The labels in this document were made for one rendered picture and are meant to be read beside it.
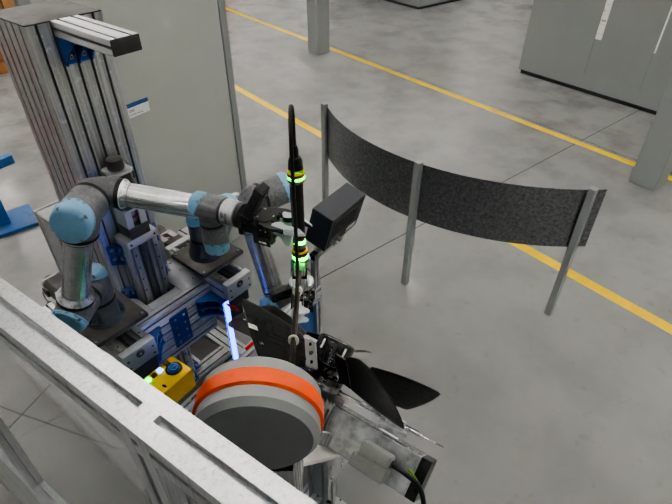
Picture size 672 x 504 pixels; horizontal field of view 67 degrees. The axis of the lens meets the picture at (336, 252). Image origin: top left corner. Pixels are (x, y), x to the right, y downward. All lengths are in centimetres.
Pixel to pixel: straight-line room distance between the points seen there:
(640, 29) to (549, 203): 421
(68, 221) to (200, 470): 123
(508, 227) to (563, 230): 31
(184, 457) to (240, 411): 16
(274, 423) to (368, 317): 281
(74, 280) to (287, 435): 125
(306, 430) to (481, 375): 262
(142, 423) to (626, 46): 698
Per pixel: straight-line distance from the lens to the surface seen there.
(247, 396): 59
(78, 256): 171
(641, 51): 713
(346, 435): 156
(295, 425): 62
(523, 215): 318
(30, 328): 62
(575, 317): 376
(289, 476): 73
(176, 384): 179
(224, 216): 142
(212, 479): 44
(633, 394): 346
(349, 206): 219
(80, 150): 198
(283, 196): 185
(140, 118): 322
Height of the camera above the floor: 243
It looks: 38 degrees down
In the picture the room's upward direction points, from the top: straight up
